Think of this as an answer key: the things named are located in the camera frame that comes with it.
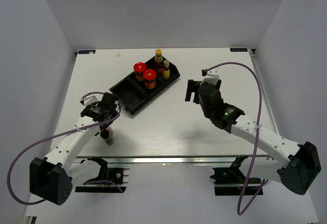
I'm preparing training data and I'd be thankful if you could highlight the small yellow-label bottle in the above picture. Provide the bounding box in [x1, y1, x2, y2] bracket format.
[162, 60, 170, 80]

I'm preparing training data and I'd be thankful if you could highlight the yellow-capped red sauce bottle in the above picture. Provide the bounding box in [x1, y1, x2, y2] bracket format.
[155, 48, 164, 73]

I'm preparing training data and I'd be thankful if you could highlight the red-lidded sauce jar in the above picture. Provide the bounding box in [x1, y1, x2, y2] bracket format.
[133, 62, 147, 83]
[143, 69, 157, 89]

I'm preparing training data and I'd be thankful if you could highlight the pink-capped spice jar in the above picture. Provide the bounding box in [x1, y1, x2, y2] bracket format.
[106, 127, 113, 135]

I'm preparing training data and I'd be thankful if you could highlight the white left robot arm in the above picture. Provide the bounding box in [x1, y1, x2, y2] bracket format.
[30, 92, 121, 205]

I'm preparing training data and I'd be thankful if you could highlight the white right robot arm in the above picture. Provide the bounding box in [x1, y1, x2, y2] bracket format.
[185, 80, 321, 195]

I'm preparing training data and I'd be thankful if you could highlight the black-capped pepper jar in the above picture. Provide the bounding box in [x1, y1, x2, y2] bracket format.
[100, 130, 114, 145]

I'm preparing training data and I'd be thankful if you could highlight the black three-compartment organizer tray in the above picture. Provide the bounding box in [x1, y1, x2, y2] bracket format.
[109, 57, 180, 115]

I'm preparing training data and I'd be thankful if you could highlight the black logo sticker right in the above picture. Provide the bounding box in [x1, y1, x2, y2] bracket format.
[230, 47, 248, 52]

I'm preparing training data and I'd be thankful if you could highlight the black logo sticker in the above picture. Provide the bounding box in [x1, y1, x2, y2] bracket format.
[230, 47, 248, 52]
[78, 49, 96, 55]

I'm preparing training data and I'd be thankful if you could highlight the black logo sticker left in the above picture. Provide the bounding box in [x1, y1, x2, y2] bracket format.
[78, 49, 96, 55]

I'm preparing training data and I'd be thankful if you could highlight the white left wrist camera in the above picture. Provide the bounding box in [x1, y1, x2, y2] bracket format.
[80, 95, 99, 107]

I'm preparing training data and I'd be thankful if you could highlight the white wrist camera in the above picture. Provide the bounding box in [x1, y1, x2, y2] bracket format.
[80, 95, 99, 107]
[201, 67, 219, 85]

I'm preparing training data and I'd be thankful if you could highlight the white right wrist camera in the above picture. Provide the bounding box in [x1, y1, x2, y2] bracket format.
[201, 67, 219, 85]

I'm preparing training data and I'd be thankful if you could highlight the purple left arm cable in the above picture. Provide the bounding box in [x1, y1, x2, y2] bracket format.
[7, 91, 123, 206]

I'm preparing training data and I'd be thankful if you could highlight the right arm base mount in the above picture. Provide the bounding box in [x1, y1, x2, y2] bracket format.
[210, 155, 251, 196]

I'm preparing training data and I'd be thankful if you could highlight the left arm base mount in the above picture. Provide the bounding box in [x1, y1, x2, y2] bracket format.
[75, 157, 129, 193]

